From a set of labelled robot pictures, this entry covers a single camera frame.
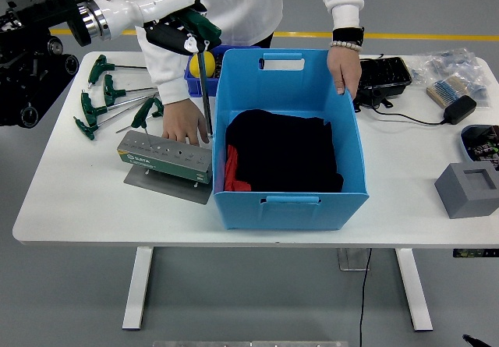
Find black cloth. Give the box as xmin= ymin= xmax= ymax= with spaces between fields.
xmin=225 ymin=108 xmax=345 ymax=194

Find large green T-handle wrench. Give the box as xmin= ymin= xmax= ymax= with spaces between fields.
xmin=179 ymin=9 xmax=223 ymax=138

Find white table leg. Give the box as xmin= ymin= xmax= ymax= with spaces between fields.
xmin=122 ymin=246 xmax=155 ymax=331
xmin=394 ymin=247 xmax=434 ymax=332

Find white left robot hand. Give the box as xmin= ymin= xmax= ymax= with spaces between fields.
xmin=101 ymin=0 xmax=214 ymax=58

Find metal floor plate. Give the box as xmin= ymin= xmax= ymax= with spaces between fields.
xmin=337 ymin=247 xmax=371 ymax=272

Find taped resistor bundle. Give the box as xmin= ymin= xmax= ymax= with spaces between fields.
xmin=426 ymin=76 xmax=471 ymax=109

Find small green T-handle wrench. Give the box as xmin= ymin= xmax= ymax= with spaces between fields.
xmin=115 ymin=97 xmax=165 ymax=134

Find light blue folding box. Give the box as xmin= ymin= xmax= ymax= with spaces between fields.
xmin=212 ymin=48 xmax=370 ymax=232

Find black adapter cable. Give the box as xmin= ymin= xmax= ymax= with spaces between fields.
xmin=360 ymin=53 xmax=445 ymax=126

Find grey block with square recess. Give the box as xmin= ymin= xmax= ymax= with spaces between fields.
xmin=434 ymin=161 xmax=499 ymax=220

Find electronic parts in bin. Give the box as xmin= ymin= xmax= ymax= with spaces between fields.
xmin=465 ymin=126 xmax=499 ymax=165

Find black power adapter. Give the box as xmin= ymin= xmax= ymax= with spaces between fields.
xmin=441 ymin=94 xmax=478 ymax=126

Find black box with mounting lugs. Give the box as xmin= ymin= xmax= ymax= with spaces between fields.
xmin=352 ymin=85 xmax=394 ymax=113

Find yellow ball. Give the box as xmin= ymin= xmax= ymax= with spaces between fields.
xmin=189 ymin=52 xmax=216 ymax=79

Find light blue parts bin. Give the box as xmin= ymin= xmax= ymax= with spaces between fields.
xmin=460 ymin=124 xmax=499 ymax=164

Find black plastic tray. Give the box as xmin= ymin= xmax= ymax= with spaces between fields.
xmin=358 ymin=56 xmax=413 ymax=98

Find grey green wrench holder stand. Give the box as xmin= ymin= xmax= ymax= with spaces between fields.
xmin=116 ymin=129 xmax=214 ymax=206

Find person's left hand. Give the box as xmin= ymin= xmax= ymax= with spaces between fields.
xmin=326 ymin=46 xmax=363 ymax=101

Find small dark blue bin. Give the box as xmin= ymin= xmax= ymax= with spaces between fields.
xmin=183 ymin=44 xmax=261 ymax=97

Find clear bags of components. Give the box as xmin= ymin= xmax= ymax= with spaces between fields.
xmin=407 ymin=48 xmax=492 ymax=110

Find red cloth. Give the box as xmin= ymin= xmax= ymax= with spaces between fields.
xmin=224 ymin=143 xmax=253 ymax=193

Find black hanging cable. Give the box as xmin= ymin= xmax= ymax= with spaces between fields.
xmin=358 ymin=247 xmax=372 ymax=347

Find person's right hand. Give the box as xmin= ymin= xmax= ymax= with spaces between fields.
xmin=161 ymin=99 xmax=210 ymax=147

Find table height control panel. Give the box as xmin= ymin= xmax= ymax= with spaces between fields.
xmin=452 ymin=248 xmax=499 ymax=258

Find person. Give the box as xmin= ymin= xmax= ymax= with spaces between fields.
xmin=116 ymin=0 xmax=366 ymax=50

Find white bead bracelet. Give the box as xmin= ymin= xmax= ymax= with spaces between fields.
xmin=329 ymin=40 xmax=363 ymax=52

